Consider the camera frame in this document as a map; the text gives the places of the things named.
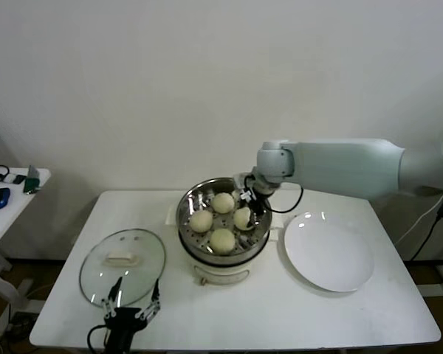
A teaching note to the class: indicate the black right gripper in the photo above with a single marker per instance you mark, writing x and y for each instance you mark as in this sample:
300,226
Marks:
258,202

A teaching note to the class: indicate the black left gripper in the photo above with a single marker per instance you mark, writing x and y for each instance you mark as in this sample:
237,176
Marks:
123,321

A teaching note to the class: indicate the white steamed baozi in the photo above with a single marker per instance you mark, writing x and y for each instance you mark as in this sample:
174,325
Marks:
223,203
241,218
222,240
201,221

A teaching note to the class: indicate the round glass pot lid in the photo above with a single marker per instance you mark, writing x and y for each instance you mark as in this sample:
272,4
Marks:
96,273

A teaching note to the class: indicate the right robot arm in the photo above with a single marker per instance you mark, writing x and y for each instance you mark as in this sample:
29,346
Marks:
336,166

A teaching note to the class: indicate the perforated steel steamer basket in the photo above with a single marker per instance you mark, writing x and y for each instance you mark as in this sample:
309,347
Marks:
192,201

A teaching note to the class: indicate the steel steamer pot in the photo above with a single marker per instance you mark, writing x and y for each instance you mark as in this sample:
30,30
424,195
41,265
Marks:
221,273

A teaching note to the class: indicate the white round plate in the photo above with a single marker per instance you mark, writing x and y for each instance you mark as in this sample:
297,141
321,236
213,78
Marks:
328,254

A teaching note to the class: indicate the floor power strip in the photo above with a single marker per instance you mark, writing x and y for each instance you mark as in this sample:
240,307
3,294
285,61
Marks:
20,324

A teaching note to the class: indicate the white side table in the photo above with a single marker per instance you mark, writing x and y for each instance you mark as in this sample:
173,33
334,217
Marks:
7,221

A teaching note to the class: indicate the green upright gadget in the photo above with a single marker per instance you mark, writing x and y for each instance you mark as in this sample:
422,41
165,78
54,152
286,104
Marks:
32,180

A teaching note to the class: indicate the small black device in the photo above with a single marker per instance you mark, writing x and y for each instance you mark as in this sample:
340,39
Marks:
18,179

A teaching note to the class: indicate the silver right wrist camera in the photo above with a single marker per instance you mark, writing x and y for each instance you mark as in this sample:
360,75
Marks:
239,181

